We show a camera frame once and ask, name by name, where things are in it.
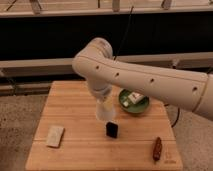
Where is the green bowl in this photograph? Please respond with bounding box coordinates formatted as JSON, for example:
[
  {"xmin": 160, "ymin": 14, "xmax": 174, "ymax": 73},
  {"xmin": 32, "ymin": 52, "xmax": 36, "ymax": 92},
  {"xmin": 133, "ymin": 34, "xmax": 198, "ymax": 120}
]
[{"xmin": 118, "ymin": 89, "xmax": 150, "ymax": 115}]

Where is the grey sponge block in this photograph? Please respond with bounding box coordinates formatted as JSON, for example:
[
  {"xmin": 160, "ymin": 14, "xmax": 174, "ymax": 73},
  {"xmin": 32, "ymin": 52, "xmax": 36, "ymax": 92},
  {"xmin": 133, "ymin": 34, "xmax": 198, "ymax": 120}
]
[{"xmin": 46, "ymin": 125, "xmax": 65, "ymax": 148}]

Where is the black eraser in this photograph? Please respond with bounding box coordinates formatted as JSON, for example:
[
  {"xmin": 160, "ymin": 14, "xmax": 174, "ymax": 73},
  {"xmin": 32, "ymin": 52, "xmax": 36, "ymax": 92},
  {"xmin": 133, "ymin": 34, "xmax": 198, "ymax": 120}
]
[{"xmin": 106, "ymin": 122, "xmax": 118, "ymax": 138}]

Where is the brown wooden-handled tool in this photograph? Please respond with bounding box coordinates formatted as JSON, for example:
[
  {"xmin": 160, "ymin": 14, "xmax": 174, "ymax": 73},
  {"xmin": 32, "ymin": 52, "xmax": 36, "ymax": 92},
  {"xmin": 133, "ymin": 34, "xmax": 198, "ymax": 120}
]
[{"xmin": 153, "ymin": 137, "xmax": 162, "ymax": 161}]

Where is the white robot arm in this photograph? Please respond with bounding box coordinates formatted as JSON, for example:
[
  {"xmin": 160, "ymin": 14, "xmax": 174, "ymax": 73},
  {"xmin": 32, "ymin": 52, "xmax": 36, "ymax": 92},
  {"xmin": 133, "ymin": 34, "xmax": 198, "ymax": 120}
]
[{"xmin": 72, "ymin": 38, "xmax": 213, "ymax": 121}]

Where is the black hanging cable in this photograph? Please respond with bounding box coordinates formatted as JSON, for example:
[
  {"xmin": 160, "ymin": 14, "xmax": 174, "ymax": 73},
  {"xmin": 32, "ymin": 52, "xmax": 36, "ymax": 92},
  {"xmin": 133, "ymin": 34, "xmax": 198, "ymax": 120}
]
[{"xmin": 113, "ymin": 5, "xmax": 135, "ymax": 61}]

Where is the white tube in bowl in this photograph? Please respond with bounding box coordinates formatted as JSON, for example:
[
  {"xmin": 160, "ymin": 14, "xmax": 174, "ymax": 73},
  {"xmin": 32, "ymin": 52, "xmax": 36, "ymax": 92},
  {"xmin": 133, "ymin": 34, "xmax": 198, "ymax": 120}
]
[{"xmin": 128, "ymin": 92, "xmax": 144, "ymax": 104}]

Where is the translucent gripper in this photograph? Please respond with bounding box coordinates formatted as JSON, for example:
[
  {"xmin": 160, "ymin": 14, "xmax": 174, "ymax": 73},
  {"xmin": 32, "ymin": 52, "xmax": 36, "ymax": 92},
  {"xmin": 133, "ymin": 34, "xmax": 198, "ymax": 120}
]
[{"xmin": 94, "ymin": 89, "xmax": 111, "ymax": 103}]

